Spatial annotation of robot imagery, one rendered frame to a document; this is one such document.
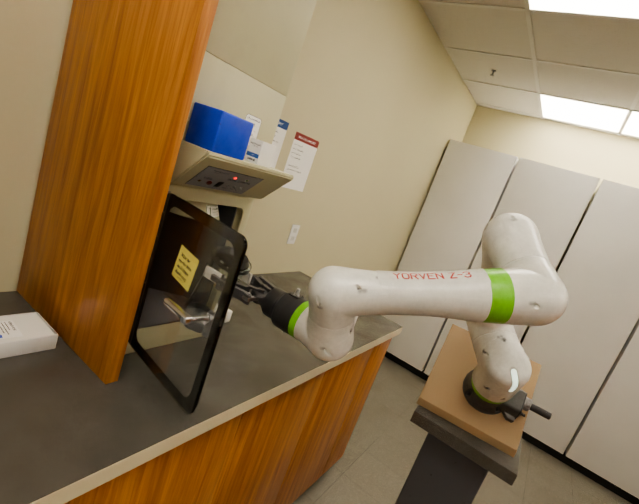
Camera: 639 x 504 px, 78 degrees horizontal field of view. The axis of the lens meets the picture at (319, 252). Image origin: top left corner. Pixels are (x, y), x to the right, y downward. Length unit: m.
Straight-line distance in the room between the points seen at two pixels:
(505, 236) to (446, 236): 2.83
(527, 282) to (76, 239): 1.03
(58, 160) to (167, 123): 0.43
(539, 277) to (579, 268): 2.79
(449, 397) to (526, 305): 0.64
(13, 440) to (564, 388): 3.57
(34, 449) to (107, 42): 0.84
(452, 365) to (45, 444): 1.16
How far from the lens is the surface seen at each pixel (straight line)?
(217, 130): 0.91
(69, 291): 1.16
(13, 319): 1.20
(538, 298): 0.89
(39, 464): 0.88
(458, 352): 1.51
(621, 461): 4.03
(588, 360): 3.79
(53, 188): 1.24
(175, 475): 1.13
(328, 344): 0.85
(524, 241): 0.97
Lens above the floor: 1.56
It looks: 12 degrees down
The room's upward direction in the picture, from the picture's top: 20 degrees clockwise
